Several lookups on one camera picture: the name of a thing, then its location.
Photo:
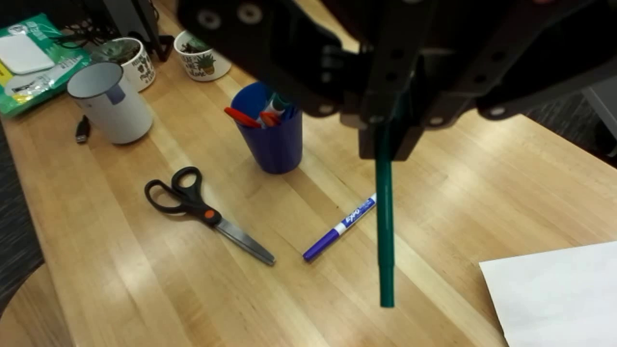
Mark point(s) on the purple marker with white band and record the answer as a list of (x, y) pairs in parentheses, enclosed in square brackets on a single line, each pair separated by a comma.
[(340, 228)]

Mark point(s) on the red pen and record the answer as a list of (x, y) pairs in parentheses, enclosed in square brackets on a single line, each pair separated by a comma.
[(248, 118)]

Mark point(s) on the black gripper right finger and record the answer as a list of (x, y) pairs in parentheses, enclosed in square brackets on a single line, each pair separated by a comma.
[(489, 50)]

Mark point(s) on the green marker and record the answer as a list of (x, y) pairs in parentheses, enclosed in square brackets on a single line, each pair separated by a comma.
[(276, 103)]

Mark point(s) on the blue cup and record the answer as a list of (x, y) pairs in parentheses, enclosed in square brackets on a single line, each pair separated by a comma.
[(276, 145)]

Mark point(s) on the long green pen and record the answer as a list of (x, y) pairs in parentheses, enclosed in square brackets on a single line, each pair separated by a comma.
[(386, 224)]

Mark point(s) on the small black clip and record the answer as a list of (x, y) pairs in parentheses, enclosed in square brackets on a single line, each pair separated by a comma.
[(84, 130)]

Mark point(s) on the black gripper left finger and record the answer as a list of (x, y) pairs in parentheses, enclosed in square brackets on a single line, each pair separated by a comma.
[(271, 45)]

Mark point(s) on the small plant print cup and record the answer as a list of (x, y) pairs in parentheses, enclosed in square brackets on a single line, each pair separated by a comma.
[(205, 60)]

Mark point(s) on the green wipes packet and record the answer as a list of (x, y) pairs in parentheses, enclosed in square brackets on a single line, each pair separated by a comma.
[(39, 64)]

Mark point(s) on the white folded cloth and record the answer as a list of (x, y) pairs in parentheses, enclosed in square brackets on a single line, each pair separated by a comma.
[(560, 295)]

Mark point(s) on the round wooden stool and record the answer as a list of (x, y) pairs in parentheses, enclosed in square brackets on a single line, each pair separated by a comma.
[(32, 315)]

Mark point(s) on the white mug with black print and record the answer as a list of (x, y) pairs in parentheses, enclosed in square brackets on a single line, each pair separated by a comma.
[(145, 70)]

